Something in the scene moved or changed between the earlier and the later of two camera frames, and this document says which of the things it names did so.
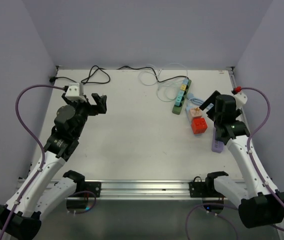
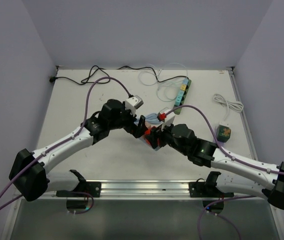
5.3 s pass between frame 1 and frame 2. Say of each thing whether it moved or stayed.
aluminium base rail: stayed
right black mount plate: stayed
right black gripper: moved
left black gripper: moved
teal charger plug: stayed
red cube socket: moved
